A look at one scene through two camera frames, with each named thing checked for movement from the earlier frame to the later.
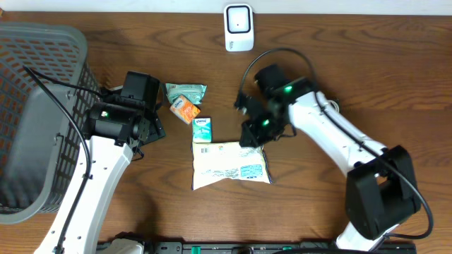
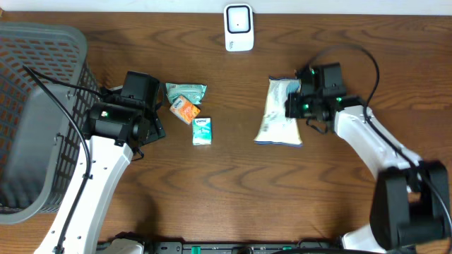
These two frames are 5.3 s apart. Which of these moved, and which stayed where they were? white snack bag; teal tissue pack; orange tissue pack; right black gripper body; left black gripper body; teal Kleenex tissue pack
Moved: right black gripper body; white snack bag
Stayed: teal Kleenex tissue pack; orange tissue pack; teal tissue pack; left black gripper body
